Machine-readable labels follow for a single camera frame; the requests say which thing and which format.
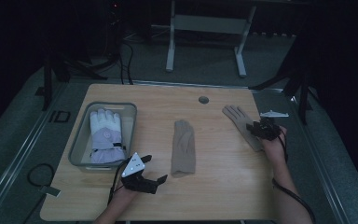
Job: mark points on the person's right hand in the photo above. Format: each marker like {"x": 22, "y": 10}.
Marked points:
{"x": 273, "y": 149}

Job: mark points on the white desk frame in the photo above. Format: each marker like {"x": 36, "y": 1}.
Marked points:
{"x": 208, "y": 24}

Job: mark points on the grey plastic bin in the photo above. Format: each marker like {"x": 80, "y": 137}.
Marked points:
{"x": 80, "y": 140}

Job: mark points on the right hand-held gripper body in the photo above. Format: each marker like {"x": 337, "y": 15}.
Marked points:
{"x": 268, "y": 126}

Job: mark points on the plain beige knit glove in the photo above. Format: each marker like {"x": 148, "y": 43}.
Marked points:
{"x": 184, "y": 149}

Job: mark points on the black tripod stand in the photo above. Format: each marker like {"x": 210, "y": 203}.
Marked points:
{"x": 303, "y": 90}
{"x": 47, "y": 81}

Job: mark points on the person's left hand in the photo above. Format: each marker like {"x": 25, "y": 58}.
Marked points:
{"x": 126, "y": 194}

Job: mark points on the white purple ski glove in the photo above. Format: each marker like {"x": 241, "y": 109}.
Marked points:
{"x": 105, "y": 137}

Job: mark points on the black floor bracket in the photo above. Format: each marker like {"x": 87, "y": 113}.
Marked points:
{"x": 62, "y": 116}

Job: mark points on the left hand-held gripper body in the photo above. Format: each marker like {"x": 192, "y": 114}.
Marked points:
{"x": 135, "y": 174}

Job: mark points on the beige knit glove with button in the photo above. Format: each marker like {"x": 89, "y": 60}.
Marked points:
{"x": 239, "y": 119}

